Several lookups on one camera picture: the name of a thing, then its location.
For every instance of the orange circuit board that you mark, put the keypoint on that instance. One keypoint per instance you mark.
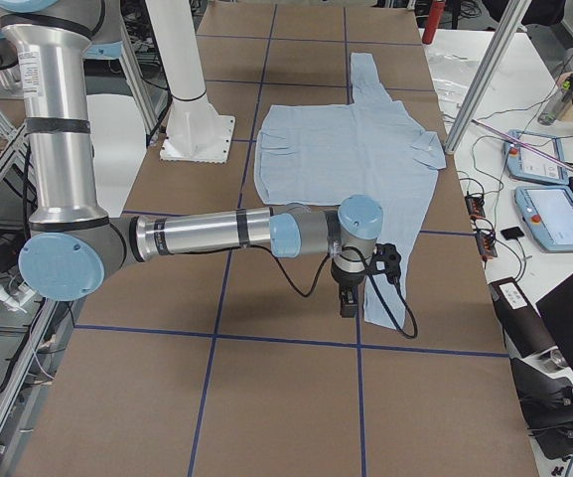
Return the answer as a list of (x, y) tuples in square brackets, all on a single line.
[(475, 206), (486, 244)]

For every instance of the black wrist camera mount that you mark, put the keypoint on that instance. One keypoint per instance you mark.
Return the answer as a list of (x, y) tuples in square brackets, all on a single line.
[(386, 260)]

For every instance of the near blue teach pendant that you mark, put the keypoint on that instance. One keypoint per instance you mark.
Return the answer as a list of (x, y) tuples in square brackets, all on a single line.
[(547, 211)]

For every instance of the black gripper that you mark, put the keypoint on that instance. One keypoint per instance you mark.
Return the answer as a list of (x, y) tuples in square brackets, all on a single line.
[(344, 281)]

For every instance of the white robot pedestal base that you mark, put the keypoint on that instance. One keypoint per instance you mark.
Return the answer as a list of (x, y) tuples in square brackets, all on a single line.
[(195, 132)]

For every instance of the blue teach pendant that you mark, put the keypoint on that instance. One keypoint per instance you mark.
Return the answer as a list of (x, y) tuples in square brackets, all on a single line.
[(547, 211), (527, 166)]

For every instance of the clear plastic bag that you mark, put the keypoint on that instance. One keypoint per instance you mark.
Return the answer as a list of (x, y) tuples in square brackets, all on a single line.
[(452, 76)]

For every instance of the light blue button-up shirt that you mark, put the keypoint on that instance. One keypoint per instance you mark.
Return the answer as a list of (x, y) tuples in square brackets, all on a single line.
[(322, 154)]

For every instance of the red water bottle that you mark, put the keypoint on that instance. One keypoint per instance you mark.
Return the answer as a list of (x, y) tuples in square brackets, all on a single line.
[(433, 21)]

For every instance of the black grey cylinder device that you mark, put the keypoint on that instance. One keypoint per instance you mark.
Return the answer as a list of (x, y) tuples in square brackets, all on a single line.
[(545, 394)]

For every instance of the aluminium frame rail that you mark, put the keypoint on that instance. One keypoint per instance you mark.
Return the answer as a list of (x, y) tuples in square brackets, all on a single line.
[(33, 330)]

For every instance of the far blue teach pendant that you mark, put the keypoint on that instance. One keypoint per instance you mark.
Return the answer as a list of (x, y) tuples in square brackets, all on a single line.
[(527, 166)]

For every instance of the green capped drink bottle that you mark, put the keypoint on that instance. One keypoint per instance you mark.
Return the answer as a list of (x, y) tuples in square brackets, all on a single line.
[(558, 101)]

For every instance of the aluminium frame post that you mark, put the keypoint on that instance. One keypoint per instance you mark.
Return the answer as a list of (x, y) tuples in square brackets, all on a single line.
[(497, 47)]

